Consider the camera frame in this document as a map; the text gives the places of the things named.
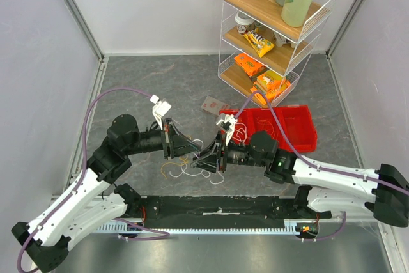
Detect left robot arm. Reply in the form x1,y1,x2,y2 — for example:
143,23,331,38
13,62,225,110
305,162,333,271
12,114,200,272

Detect orange snack box stack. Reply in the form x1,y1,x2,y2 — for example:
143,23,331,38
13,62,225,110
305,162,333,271
250,70,291,103

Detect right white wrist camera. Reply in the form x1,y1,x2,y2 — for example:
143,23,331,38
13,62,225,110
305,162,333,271
215,113,238,145

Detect yellow candy bag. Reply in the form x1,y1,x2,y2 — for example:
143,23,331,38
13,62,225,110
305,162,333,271
243,30,275,58

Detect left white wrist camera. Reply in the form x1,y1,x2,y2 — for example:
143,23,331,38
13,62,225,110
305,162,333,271
150,95,172,130

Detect red three-compartment bin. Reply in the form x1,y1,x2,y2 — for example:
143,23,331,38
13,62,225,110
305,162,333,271
231,105,318,153

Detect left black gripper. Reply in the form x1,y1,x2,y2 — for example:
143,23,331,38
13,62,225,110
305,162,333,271
124,118,201,160

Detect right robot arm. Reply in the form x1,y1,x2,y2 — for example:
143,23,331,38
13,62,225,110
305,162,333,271
191,130,408,228

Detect white wire wooden shelf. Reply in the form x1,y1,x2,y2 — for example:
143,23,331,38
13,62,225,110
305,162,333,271
218,0,336,106

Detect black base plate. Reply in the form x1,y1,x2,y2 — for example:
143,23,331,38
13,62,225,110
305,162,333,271
134,196,332,230

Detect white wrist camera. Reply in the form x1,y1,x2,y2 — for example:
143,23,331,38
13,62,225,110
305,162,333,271
215,113,238,145
150,95,172,130

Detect orange snack pack upper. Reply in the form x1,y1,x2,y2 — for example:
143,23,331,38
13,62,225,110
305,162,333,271
234,53,265,77

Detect grey slotted cable duct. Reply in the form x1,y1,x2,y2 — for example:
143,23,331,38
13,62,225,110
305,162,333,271
94,221,300,235

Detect white object on shelf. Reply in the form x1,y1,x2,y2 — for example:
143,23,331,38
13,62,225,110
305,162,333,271
273,31,296,49

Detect white lidded cup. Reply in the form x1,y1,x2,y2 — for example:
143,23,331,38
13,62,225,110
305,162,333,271
235,12,255,35

